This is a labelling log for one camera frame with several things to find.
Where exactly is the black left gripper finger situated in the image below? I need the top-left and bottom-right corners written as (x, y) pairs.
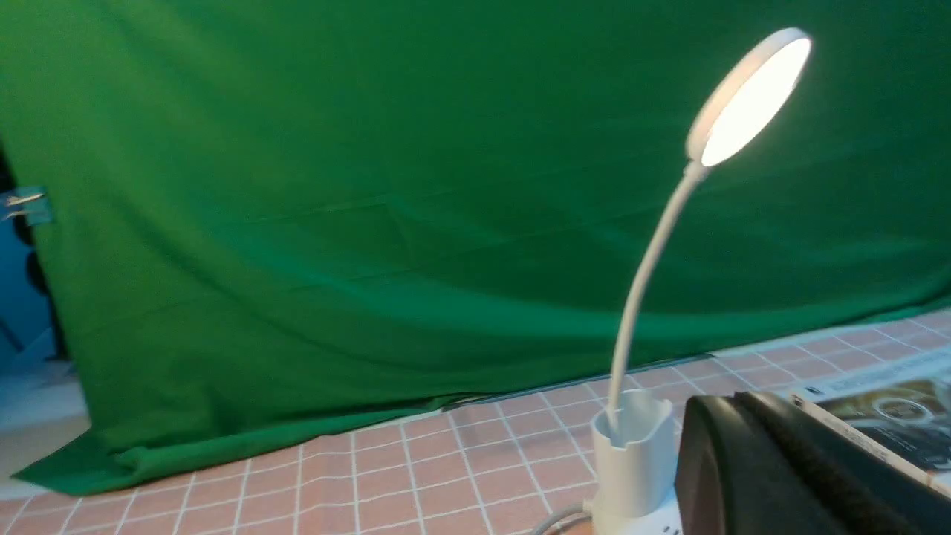
top-left (675, 392), bottom-right (950, 534)

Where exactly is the white lamp power cable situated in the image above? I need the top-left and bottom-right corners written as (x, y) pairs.
top-left (529, 502), bottom-right (594, 535)

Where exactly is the green backdrop cloth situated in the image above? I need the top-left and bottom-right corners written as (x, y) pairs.
top-left (2, 1), bottom-right (950, 496)

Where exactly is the white desk lamp with sockets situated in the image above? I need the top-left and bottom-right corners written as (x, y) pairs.
top-left (584, 27), bottom-right (813, 535)

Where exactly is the top book white cover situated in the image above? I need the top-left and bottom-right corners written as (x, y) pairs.
top-left (788, 352), bottom-right (950, 498)

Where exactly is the metal binder clip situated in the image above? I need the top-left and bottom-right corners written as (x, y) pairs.
top-left (2, 187), bottom-right (52, 226)

